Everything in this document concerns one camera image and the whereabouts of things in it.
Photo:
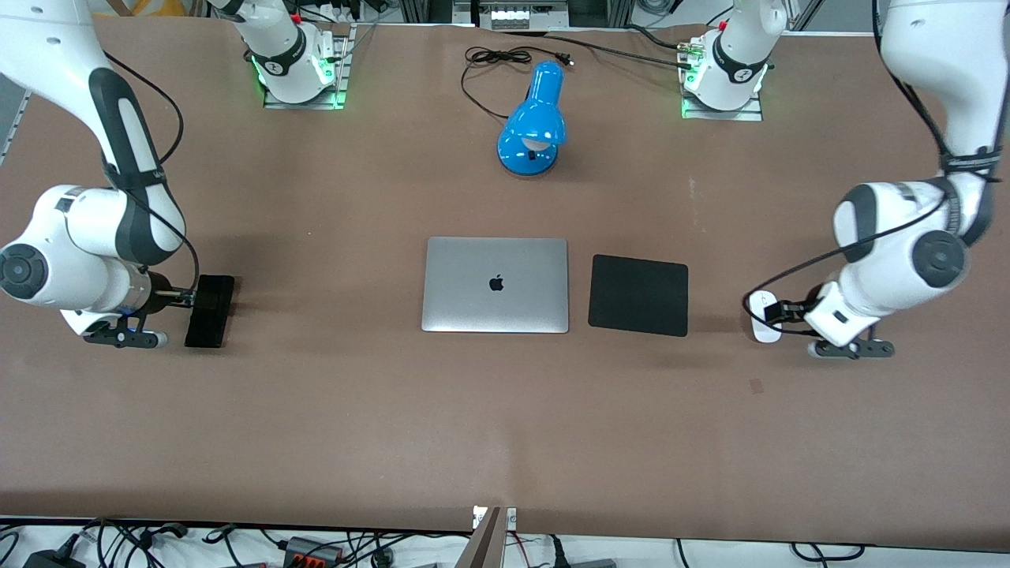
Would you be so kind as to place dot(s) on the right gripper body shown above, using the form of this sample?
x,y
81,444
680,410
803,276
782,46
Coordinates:
x,y
161,287

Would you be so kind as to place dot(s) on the white computer mouse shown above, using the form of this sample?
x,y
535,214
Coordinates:
x,y
765,333

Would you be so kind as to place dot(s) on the black smartphone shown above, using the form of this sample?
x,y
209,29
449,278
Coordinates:
x,y
207,330

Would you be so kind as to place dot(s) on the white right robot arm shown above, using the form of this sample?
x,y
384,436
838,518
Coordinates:
x,y
79,229

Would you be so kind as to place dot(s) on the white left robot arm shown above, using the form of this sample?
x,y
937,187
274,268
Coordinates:
x,y
892,276

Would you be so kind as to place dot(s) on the black mouse pad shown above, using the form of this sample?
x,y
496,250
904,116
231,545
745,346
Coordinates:
x,y
639,296

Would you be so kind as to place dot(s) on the silver closed laptop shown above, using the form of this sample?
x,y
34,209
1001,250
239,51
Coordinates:
x,y
465,300

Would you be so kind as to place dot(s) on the grey box with orange connectors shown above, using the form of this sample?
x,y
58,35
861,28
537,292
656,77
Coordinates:
x,y
312,552

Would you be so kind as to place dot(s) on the black power adapter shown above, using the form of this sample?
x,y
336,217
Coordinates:
x,y
47,560

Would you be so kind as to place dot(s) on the blue desk lamp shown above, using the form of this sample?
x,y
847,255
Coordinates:
x,y
530,130

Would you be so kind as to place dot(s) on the grey power strip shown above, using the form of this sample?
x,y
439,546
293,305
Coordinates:
x,y
509,17

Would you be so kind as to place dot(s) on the camera mount post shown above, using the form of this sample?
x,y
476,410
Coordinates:
x,y
489,544

